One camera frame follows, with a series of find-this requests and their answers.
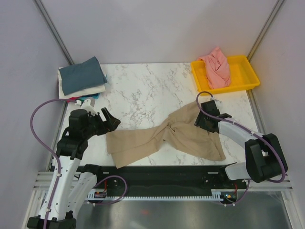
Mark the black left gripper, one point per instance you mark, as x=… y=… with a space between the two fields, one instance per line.
x=110 y=125

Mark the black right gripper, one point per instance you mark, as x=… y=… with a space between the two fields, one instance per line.
x=199 y=121

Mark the beige t shirt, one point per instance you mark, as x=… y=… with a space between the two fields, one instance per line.
x=178 y=130

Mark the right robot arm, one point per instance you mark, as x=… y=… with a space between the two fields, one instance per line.
x=264 y=159

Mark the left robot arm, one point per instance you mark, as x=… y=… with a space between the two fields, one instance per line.
x=63 y=202

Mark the folded cream t shirt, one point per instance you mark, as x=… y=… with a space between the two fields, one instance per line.
x=81 y=93

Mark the folded red t shirt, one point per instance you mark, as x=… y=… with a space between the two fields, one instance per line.
x=73 y=99

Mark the pink t shirt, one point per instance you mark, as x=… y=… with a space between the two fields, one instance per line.
x=217 y=69

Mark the folded blue-grey t shirt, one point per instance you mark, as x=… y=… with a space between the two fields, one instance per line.
x=82 y=76

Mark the yellow plastic bin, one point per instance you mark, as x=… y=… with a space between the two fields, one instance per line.
x=243 y=76

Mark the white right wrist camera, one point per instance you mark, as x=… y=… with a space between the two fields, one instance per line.
x=215 y=100

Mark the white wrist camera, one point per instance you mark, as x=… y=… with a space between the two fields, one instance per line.
x=215 y=100
x=88 y=105

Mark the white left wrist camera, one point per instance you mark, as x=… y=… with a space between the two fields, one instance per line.
x=88 y=105

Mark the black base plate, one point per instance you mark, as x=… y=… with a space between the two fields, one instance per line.
x=183 y=180

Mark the white slotted cable duct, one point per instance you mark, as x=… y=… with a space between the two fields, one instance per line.
x=96 y=196

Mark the aluminium frame rail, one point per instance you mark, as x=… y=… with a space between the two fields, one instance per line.
x=43 y=181

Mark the left corner aluminium post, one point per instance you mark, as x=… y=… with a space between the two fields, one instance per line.
x=51 y=26

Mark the corner aluminium post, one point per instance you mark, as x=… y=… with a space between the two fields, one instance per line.
x=51 y=26
x=264 y=30

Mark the right corner aluminium post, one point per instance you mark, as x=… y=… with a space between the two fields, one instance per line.
x=264 y=30

